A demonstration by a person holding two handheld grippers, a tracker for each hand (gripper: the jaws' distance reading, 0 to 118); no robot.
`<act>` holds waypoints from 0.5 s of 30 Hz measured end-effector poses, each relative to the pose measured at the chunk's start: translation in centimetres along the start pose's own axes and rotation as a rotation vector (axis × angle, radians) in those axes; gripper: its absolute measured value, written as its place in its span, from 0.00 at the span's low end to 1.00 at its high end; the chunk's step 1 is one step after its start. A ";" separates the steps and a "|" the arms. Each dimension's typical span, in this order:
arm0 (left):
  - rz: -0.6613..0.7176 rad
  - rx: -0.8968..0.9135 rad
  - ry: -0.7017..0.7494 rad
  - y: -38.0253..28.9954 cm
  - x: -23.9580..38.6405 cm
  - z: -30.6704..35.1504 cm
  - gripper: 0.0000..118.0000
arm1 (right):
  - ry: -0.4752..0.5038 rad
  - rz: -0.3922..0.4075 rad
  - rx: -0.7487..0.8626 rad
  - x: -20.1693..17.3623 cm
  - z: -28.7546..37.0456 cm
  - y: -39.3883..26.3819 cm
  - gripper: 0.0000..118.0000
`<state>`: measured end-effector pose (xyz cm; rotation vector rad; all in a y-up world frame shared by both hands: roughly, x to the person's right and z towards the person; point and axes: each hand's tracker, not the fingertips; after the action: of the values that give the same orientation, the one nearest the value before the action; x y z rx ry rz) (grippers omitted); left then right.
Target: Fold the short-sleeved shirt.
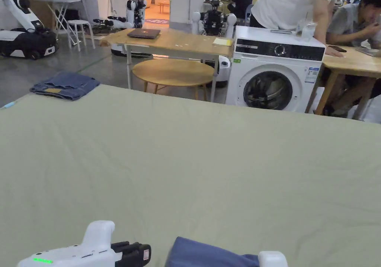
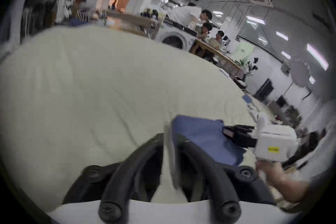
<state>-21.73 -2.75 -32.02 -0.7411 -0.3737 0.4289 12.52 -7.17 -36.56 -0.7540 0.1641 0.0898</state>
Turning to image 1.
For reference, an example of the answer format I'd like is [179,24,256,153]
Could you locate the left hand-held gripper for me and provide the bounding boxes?
[16,220,152,267]

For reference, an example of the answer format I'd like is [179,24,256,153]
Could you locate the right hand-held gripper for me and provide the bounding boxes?
[257,251,289,267]

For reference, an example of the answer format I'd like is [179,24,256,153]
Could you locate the dark blue shirt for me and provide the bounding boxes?
[164,236,260,267]

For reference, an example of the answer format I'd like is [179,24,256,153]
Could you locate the bed with pale green sheet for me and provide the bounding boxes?
[0,83,381,267]

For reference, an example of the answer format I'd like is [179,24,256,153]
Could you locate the folded blue jeans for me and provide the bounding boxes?
[29,71,100,101]

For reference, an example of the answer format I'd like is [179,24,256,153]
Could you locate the white washing machine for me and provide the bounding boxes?
[224,26,327,113]

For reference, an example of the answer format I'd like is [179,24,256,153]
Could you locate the round wooden low table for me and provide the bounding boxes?
[132,58,214,102]

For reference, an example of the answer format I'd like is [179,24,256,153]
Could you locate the wooden desk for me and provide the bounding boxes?
[305,45,381,121]

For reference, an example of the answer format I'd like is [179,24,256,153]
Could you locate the white round stool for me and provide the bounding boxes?
[67,20,96,52]

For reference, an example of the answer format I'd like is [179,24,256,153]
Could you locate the rectangular wooden table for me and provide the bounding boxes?
[99,28,234,102]

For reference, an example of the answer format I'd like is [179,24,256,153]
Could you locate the white and black robot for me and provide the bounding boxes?
[0,0,58,61]

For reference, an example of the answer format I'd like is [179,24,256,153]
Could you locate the white humanoid robot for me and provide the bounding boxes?
[93,0,147,29]

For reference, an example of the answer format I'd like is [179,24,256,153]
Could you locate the white folding table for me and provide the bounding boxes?
[32,0,88,35]

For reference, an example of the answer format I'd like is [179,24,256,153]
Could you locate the black robot with white arms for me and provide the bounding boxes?
[192,0,237,38]

